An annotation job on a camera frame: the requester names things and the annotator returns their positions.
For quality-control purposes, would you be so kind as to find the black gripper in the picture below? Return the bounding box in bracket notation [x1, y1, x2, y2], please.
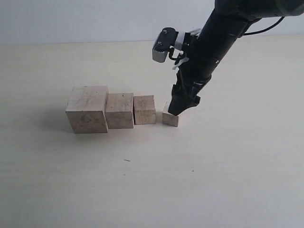
[168, 10, 249, 115]

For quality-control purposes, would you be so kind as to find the smallest wooden cube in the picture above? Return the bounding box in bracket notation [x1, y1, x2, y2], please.
[162, 102, 179, 127]

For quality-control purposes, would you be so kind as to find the third largest wooden cube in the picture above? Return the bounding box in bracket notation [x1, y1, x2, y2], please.
[133, 95, 156, 125]

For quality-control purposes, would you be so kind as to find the second largest wooden cube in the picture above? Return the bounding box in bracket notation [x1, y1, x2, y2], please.
[105, 93, 134, 129]

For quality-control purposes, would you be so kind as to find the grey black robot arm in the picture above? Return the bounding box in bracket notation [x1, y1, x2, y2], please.
[168, 0, 304, 116]

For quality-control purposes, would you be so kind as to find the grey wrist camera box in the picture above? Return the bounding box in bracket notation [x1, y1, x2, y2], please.
[152, 27, 186, 63]

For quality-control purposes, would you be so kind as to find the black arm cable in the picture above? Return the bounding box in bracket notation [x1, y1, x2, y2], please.
[242, 15, 285, 36]

